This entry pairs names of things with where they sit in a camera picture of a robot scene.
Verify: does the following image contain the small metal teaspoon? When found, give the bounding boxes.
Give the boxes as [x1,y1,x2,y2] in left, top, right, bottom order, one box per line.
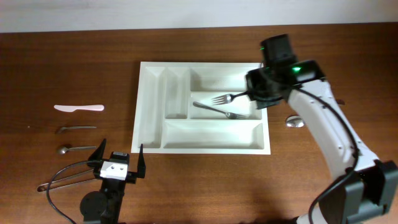
[57,146,96,155]
[55,126,96,134]

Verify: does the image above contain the white cutlery tray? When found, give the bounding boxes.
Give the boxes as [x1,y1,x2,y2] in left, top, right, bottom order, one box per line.
[131,62,271,155]

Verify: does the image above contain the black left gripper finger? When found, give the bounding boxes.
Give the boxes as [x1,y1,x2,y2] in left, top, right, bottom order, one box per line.
[88,139,106,161]
[137,144,146,179]

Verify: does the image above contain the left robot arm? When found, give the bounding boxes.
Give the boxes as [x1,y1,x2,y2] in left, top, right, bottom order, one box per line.
[80,139,146,223]

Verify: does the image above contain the large metal spoon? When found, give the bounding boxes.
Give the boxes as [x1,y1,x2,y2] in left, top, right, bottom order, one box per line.
[336,100,345,105]
[285,115,305,128]

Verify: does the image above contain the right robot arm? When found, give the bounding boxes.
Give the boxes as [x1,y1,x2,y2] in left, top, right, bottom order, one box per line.
[131,34,397,223]

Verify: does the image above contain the metal tongs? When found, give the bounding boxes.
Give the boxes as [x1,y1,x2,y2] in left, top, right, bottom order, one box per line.
[36,169,95,193]

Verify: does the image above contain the white handled fork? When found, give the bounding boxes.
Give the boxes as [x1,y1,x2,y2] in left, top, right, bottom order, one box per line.
[193,101,246,119]

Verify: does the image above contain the metal fork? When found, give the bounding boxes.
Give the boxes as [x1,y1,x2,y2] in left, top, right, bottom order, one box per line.
[211,91,249,105]

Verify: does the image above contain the pink plastic knife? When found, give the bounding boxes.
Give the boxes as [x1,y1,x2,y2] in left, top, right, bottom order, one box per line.
[54,105,104,113]

